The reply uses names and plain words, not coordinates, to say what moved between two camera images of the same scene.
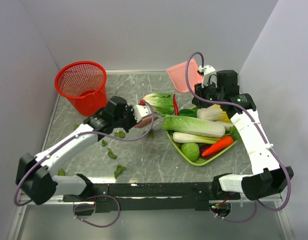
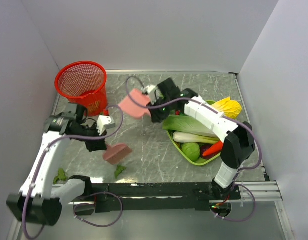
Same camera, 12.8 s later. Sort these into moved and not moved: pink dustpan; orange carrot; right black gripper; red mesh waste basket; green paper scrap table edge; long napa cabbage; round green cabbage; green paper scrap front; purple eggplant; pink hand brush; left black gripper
Moved: right black gripper; pink dustpan; left black gripper; pink hand brush
Not moved: orange carrot; red mesh waste basket; round green cabbage; long napa cabbage; green paper scrap table edge; green paper scrap front; purple eggplant
